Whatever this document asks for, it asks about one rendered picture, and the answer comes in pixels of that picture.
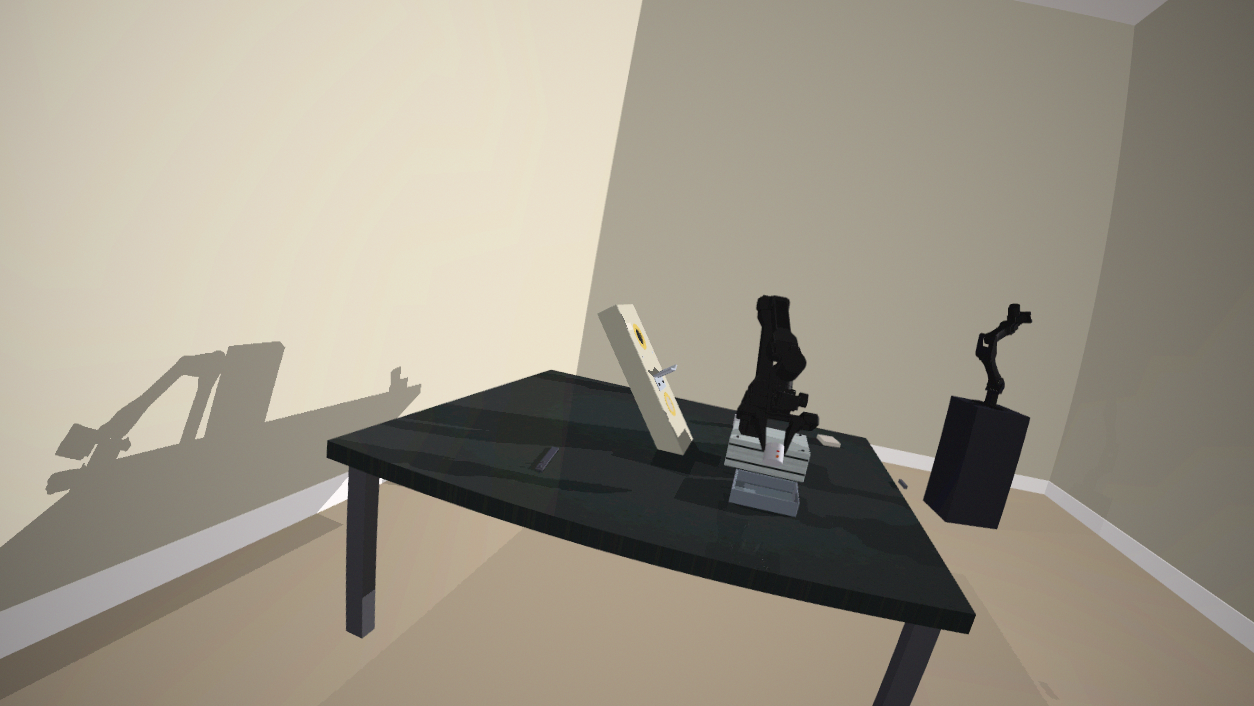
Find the cream rectangular panel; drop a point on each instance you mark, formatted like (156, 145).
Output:
(639, 363)

